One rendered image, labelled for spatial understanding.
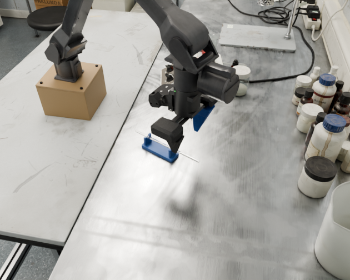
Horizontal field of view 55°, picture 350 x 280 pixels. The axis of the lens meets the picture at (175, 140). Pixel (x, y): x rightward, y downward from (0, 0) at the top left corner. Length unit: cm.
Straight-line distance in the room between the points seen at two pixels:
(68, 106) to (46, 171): 21
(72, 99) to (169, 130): 39
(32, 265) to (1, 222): 102
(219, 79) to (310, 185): 33
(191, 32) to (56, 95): 50
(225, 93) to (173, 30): 14
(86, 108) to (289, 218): 60
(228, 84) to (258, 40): 83
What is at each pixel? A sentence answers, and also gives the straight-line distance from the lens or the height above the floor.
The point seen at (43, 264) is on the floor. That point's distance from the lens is 181.
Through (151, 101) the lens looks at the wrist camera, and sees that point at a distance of 72.
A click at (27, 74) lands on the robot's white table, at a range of 129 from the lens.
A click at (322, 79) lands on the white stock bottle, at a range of 102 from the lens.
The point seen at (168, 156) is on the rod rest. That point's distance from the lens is 85.
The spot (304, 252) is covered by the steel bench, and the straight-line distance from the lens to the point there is 74.
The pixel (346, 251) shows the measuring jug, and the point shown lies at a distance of 65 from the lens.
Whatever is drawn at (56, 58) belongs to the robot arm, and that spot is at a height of 108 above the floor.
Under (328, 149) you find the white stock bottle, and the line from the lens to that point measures 86.
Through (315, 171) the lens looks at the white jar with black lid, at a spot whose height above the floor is 97.
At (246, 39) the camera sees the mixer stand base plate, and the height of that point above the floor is 91.
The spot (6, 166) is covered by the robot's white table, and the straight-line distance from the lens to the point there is 93.
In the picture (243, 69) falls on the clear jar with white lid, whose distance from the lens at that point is 107.
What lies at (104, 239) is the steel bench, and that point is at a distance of 72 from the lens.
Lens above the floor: 151
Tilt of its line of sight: 42 degrees down
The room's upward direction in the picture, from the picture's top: straight up
